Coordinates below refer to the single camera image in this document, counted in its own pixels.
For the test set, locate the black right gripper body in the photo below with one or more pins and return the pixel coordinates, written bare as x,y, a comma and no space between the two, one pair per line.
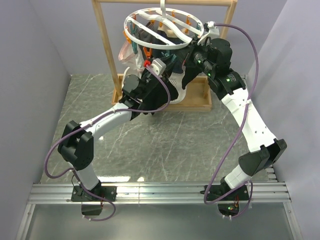
196,56

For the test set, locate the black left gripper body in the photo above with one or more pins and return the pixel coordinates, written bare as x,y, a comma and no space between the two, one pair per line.
166,75

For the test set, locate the black boxer underwear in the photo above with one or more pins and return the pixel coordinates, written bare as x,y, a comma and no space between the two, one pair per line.
153,98

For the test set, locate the white round clip hanger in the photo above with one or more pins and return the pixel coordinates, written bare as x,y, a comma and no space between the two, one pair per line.
168,23

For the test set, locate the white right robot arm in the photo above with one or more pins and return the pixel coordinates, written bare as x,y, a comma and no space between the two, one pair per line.
264,149

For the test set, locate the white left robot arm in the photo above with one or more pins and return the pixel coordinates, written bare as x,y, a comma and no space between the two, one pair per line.
78,139

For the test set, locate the navy hanging underwear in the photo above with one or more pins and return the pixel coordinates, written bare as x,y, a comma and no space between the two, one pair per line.
158,53

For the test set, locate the pink white hanging underwear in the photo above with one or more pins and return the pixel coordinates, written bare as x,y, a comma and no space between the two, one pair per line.
129,58

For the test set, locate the grey striped hanging underwear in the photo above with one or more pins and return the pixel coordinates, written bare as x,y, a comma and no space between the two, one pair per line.
145,36

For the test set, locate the white perforated plastic basket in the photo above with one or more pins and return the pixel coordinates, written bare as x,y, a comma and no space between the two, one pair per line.
177,85

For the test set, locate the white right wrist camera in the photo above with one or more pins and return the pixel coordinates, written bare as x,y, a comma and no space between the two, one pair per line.
210,31

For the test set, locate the wooden hanger rack frame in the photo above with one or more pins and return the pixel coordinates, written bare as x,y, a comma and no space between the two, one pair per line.
198,96

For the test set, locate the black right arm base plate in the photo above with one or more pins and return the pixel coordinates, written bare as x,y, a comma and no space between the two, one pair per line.
216,191

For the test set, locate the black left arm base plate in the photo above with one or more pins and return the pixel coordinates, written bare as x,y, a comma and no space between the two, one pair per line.
105,192

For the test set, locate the aluminium mounting rail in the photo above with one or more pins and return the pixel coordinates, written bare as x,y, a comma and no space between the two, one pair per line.
156,193

